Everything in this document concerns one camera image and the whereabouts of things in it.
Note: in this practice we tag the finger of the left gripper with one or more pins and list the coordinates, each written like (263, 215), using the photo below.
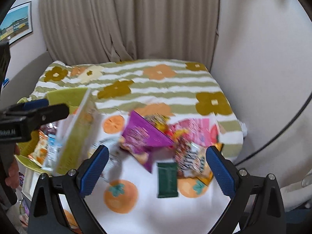
(28, 107)
(50, 114)

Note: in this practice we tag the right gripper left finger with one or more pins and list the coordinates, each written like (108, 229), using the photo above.
(46, 212)

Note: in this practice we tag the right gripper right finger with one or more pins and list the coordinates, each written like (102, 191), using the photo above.
(267, 214)

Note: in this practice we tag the purple snack packet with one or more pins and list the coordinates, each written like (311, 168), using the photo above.
(141, 139)

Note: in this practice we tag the dark green snack bar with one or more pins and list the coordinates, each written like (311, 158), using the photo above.
(167, 180)

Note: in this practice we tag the silver blue snack bag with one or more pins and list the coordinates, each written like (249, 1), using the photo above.
(51, 158)

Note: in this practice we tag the person left hand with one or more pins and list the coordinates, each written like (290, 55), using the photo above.
(13, 175)

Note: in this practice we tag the orange cracker snack bag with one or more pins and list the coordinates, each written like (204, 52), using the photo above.
(40, 152)

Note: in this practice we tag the green cardboard box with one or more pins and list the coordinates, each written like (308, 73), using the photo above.
(74, 133)

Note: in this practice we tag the white orange-print tray cloth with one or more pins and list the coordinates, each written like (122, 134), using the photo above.
(127, 201)

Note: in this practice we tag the silver grey snack packet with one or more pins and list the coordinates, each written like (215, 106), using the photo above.
(112, 158)

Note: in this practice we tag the framed house picture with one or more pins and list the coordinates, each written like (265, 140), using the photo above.
(17, 23)

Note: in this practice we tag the colourful barcode snack bag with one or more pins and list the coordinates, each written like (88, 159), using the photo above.
(191, 161)

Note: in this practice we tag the beige curtain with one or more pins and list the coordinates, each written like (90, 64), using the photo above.
(97, 31)

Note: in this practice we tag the pink barcode snack packet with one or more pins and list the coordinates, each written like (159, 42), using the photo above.
(201, 131)

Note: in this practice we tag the yellow red candy packet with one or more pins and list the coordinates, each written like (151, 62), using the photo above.
(158, 121)

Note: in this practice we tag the striped floral bedspread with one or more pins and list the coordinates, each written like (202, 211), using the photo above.
(170, 87)

